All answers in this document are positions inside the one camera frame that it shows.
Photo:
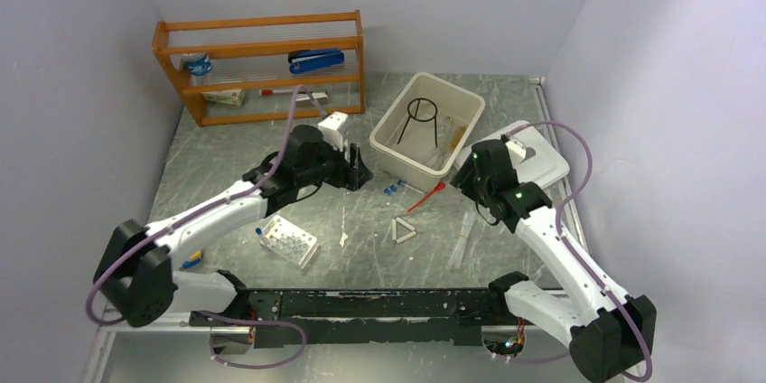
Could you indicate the clear plastic pipettes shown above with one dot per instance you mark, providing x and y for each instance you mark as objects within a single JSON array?
[{"x": 456, "y": 257}]

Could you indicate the red capped marker pen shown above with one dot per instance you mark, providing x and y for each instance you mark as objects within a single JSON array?
[{"x": 271, "y": 92}]

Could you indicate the beige whiteboard eraser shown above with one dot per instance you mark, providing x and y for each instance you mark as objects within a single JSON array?
[{"x": 318, "y": 97}]

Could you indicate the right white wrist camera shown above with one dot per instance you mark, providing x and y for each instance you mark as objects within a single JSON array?
[{"x": 519, "y": 152}]

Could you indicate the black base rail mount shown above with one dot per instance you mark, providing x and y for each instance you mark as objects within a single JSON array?
[{"x": 336, "y": 316}]

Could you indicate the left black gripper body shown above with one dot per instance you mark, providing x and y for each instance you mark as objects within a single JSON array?
[{"x": 342, "y": 175}]

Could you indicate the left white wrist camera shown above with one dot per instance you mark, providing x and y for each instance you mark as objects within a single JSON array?
[{"x": 333, "y": 130}]

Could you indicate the white plastic bin lid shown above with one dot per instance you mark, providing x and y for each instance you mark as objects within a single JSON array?
[{"x": 543, "y": 164}]

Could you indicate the white test tube rack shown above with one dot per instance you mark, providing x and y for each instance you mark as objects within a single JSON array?
[{"x": 293, "y": 244}]

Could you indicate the black wire tripod stand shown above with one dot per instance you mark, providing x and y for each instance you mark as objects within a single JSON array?
[{"x": 413, "y": 114}]

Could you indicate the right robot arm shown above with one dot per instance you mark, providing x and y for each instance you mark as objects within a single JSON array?
[{"x": 606, "y": 330}]

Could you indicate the orange wooden shelf rack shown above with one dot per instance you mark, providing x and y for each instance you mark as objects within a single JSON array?
[{"x": 251, "y": 53}]

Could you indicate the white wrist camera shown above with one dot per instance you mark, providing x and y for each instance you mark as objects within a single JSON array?
[
  {"x": 519, "y": 152},
  {"x": 333, "y": 130}
]

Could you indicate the beige plastic bin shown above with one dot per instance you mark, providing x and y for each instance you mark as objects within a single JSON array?
[{"x": 406, "y": 161}]

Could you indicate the blue stapler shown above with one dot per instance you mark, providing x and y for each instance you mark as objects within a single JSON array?
[{"x": 309, "y": 60}]

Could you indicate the yellow blue small block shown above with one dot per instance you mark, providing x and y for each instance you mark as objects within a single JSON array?
[{"x": 193, "y": 260}]

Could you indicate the blue capped small tubes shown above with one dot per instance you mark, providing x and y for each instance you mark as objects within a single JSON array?
[{"x": 398, "y": 186}]

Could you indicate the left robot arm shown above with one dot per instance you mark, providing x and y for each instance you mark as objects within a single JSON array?
[{"x": 138, "y": 272}]

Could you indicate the small white cardboard box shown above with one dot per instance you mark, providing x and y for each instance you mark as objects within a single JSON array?
[{"x": 232, "y": 97}]

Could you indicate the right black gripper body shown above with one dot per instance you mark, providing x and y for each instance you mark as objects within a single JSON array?
[{"x": 471, "y": 185}]

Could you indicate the metal crucible tongs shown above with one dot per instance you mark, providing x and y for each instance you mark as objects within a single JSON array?
[{"x": 439, "y": 153}]

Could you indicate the red plastic spatula spoon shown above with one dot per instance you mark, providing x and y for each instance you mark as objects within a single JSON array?
[{"x": 438, "y": 187}]

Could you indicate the blue white tape roll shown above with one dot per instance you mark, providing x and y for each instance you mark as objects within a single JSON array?
[{"x": 196, "y": 63}]

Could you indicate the white clay triangle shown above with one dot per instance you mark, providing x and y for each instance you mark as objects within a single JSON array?
[{"x": 401, "y": 230}]

